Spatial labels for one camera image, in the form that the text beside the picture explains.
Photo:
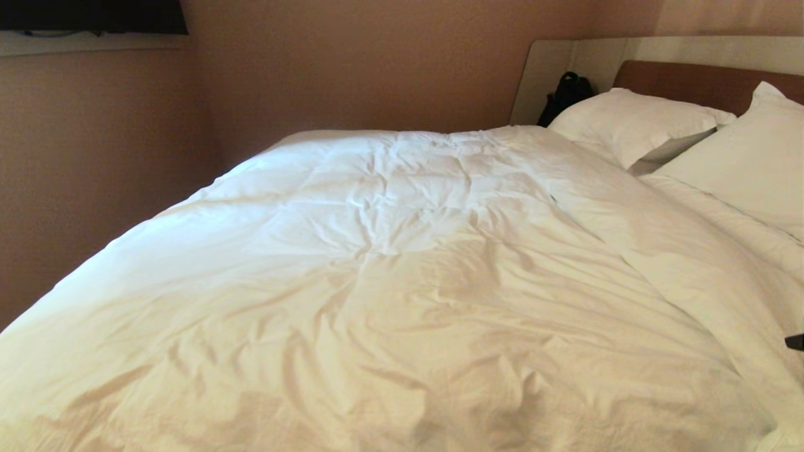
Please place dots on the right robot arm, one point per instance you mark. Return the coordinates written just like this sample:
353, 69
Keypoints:
796, 342

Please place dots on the white duvet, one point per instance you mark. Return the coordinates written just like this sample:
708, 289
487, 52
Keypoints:
389, 282

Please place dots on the white bed sheet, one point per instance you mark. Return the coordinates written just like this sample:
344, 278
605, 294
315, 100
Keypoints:
735, 220

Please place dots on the black bag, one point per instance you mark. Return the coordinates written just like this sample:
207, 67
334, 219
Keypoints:
563, 97

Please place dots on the brown wooden headboard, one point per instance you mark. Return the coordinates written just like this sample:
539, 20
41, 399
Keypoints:
691, 85
546, 75

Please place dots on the white pillow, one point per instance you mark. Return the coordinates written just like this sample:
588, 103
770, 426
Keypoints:
747, 169
628, 122

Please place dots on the black wall television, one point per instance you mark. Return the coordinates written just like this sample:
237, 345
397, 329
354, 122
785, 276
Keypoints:
94, 16

